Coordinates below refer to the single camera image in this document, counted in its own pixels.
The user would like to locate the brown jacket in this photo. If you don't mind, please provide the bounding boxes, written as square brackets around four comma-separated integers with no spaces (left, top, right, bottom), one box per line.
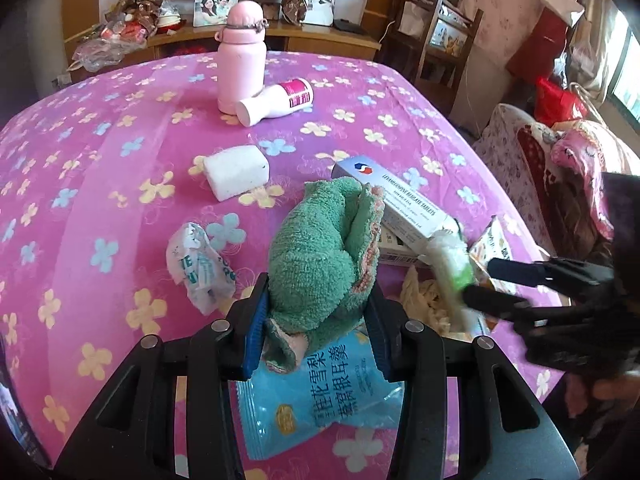
[545,175,616,271]

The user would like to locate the unframed white photo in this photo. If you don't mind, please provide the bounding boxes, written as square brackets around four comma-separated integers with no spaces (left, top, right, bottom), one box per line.
[300,0,337,27]

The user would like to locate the red and white packets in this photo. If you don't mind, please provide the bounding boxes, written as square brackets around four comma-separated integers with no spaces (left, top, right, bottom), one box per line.
[100,7,151,42]

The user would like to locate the white bottle with pink label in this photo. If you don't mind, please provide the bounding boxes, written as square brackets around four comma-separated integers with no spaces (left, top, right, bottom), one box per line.
[236,78,315,127]

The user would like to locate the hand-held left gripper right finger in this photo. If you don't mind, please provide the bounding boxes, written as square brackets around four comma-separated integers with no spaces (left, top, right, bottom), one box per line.
[362,285,581,480]

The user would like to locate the long green white wrapper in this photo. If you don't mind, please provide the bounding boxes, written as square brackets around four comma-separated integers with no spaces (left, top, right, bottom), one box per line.
[425,230,483,336]

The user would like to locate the red plastic bag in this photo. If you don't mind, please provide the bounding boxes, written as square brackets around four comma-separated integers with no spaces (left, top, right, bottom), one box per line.
[535,77,588,128]

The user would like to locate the crumpled cream paper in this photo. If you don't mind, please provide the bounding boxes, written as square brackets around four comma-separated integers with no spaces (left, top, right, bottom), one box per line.
[400,265,496,346]

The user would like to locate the pale floral curtain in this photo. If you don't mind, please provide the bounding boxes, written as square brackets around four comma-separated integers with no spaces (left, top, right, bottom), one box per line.
[460,0,586,76]

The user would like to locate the bed with floral skirt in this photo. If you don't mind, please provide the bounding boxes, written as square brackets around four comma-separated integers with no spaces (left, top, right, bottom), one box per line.
[472,104,640,281]

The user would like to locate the person's right hand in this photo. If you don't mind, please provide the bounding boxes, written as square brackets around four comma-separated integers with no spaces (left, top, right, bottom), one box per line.
[567,371,640,411]

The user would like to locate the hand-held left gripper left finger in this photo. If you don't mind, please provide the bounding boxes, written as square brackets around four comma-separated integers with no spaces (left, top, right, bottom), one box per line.
[52,272,271,480]

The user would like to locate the clear plastic bag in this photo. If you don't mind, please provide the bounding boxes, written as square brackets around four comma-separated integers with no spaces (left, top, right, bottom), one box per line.
[75,37,146,73]

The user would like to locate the white carton with barcode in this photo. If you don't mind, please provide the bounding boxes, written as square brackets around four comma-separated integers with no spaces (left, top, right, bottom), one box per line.
[377,225,431,266]

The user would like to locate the pink floral tablecloth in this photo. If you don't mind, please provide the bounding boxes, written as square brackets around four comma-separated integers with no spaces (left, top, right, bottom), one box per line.
[0,50,571,480]

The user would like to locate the white paper bag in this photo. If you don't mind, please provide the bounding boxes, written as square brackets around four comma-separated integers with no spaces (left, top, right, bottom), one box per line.
[540,0,586,28]

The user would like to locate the wooden chair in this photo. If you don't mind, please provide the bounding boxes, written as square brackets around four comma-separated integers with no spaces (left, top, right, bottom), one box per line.
[387,0,483,116]

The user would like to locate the window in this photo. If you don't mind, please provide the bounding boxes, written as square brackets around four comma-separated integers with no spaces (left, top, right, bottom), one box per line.
[607,10,640,126]

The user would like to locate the white blue medicine box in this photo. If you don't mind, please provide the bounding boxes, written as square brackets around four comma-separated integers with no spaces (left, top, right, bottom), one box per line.
[331,156,458,256]

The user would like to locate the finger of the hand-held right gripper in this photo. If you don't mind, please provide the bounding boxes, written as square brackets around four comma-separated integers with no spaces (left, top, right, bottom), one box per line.
[486,256,616,292]
[462,282,551,322]

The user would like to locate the pink printed blanket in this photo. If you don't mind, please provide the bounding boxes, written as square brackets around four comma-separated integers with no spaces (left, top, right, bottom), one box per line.
[550,120,640,241]

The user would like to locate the framed couple photo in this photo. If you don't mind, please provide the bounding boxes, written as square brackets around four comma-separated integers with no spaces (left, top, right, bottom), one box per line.
[193,0,240,28]

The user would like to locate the wooden cabinet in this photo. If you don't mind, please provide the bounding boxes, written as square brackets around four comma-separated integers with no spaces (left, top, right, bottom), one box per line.
[65,22,383,83]

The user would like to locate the white sponge block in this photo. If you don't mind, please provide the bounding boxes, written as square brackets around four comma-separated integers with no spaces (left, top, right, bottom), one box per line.
[202,145,271,202]

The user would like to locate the red paper bag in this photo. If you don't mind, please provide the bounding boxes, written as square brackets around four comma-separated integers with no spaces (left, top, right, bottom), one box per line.
[507,10,571,81]

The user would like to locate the blue snack packet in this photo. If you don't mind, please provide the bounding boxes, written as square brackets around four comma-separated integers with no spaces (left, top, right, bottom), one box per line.
[235,330,411,461]

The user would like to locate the white printed snack packet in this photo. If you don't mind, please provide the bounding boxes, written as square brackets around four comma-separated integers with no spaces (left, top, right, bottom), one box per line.
[467,216,523,296]

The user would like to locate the green terry towel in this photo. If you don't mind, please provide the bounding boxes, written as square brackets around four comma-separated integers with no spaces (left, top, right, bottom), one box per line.
[262,176,386,373]

